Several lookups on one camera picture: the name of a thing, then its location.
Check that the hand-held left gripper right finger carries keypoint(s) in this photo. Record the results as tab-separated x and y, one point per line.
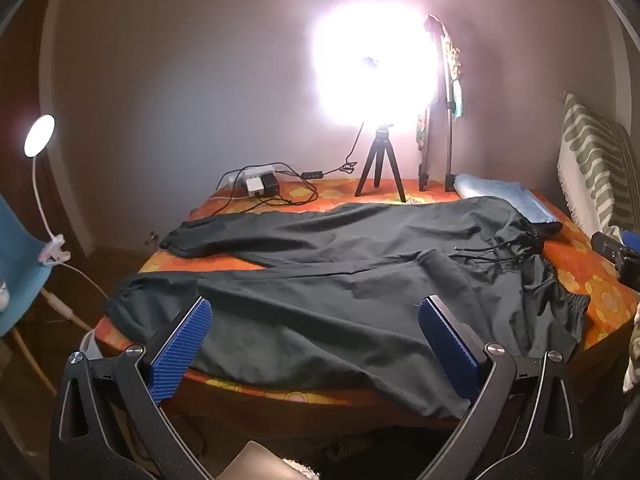
445	345

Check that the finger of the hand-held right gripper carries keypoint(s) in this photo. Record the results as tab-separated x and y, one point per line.
607	246
631	275

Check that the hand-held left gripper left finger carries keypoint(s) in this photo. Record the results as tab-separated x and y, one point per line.
180	345

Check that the black pants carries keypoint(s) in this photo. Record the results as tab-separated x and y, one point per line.
325	270

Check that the orange floral bed sheet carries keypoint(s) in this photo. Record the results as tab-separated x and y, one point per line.
575	260

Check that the pale patterned cloth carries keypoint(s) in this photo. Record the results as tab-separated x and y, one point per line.
632	350

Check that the green white striped blanket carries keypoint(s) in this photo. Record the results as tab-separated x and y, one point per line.
590	160

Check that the folded blue cloth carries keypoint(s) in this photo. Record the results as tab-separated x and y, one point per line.
500	192

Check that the grey flat object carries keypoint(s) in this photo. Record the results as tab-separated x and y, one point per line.
260	462

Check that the blue chair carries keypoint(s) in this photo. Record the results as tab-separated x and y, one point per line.
20	260

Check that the black charger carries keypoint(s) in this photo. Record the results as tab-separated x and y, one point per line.
270	185

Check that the white power strip with adapters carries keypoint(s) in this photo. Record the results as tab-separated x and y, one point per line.
295	195

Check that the tall folded tripod stand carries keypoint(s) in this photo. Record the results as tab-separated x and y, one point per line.
449	125

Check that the small black tripod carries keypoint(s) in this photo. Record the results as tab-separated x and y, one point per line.
381	140

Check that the colourful hanging cloth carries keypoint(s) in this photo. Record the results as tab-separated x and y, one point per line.
456	60

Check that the white clip lamp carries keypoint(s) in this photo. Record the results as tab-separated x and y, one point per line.
40	132

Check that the brown wooden door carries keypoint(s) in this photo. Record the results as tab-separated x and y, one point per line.
30	60

